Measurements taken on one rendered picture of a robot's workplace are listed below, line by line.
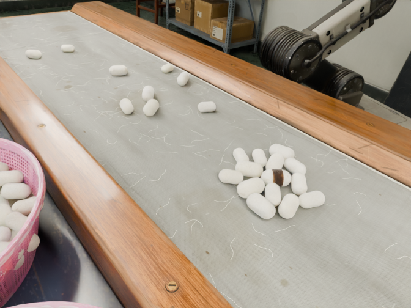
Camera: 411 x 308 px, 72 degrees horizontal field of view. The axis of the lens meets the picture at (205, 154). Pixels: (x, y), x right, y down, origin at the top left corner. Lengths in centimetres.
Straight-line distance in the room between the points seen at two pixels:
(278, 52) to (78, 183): 63
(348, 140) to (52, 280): 44
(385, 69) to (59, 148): 237
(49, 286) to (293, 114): 43
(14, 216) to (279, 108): 42
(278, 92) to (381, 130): 18
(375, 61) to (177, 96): 214
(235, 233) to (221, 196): 5
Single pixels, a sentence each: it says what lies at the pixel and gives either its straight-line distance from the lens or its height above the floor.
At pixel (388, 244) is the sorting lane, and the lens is 38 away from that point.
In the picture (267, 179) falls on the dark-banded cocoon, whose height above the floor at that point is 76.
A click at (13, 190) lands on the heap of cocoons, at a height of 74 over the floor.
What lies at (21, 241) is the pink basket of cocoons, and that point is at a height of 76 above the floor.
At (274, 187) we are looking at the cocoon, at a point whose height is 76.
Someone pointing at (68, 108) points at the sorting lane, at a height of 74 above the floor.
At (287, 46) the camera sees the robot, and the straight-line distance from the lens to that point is 81.
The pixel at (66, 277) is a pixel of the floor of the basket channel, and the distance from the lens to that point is 39.
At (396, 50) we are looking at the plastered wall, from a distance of 251.
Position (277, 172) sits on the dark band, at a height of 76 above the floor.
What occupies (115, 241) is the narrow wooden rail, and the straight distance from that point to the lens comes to 29.
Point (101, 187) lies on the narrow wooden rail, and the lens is 34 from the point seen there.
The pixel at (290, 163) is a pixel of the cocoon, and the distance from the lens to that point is 40.
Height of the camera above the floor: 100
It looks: 39 degrees down
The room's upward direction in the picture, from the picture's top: 4 degrees clockwise
